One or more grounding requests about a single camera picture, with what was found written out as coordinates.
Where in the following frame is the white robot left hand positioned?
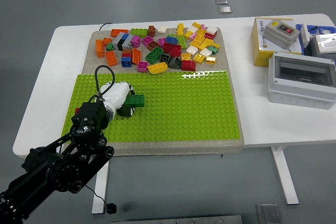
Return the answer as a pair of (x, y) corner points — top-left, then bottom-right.
(99, 81), (137, 119)

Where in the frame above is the dark green eight-stud brick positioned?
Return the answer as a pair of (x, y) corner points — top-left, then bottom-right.
(145, 46), (164, 65)
(123, 94), (145, 108)

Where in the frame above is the orange eight-stud brick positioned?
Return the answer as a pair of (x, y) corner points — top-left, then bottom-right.
(110, 29), (129, 37)
(131, 47), (142, 66)
(104, 50), (118, 67)
(95, 39), (105, 59)

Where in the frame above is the pink square brick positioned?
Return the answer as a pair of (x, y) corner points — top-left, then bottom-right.
(136, 61), (149, 73)

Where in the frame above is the yellow curved brick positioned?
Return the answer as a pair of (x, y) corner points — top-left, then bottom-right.
(147, 62), (168, 75)

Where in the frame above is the grey black blue brick stack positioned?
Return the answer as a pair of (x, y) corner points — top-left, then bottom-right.
(112, 31), (134, 51)

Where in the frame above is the black square brick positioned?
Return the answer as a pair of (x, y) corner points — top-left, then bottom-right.
(159, 52), (173, 65)

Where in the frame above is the lime green eight-stud brick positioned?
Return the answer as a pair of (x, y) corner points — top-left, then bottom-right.
(130, 28), (148, 38)

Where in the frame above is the dark grey slope brick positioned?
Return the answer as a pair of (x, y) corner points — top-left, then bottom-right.
(168, 56), (182, 70)

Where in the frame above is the lime green studded baseplate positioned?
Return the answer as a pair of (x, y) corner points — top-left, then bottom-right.
(59, 70), (242, 145)

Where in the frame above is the dark red long brick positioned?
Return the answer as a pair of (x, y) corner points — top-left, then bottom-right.
(163, 42), (182, 54)

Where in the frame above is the lime green narrow brick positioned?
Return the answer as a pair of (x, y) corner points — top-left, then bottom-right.
(176, 34), (187, 49)

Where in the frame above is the yellow long brick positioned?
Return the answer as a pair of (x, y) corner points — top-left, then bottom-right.
(198, 38), (215, 51)
(189, 35), (205, 49)

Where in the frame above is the grey metal floor plate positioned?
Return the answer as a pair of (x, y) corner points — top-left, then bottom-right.
(256, 203), (282, 224)

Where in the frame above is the grey-brown foam mat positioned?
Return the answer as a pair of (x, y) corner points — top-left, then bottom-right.
(64, 26), (245, 158)

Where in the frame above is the white table leg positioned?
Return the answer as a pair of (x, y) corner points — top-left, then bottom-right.
(91, 165), (110, 215)
(271, 145), (299, 206)

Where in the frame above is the long metal floor strip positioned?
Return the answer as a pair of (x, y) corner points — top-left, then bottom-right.
(111, 215), (244, 224)

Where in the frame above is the yellow cardboard box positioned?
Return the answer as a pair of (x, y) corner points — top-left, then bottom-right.
(251, 18), (305, 67)

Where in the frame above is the blue plastic bin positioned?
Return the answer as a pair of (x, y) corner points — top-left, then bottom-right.
(296, 23), (336, 56)

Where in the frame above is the black cord with plug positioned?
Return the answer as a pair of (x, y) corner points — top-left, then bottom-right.
(84, 184), (117, 214)

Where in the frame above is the grey push-button switch box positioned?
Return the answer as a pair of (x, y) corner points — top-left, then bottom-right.
(262, 21), (300, 51)

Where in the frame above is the grey enclosure with clear lid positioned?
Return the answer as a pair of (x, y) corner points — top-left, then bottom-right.
(267, 51), (336, 110)

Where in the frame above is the white wall socket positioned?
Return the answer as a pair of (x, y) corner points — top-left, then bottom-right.
(299, 23), (312, 48)

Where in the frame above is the grey white switch unit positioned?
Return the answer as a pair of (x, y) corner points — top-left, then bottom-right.
(309, 34), (336, 58)

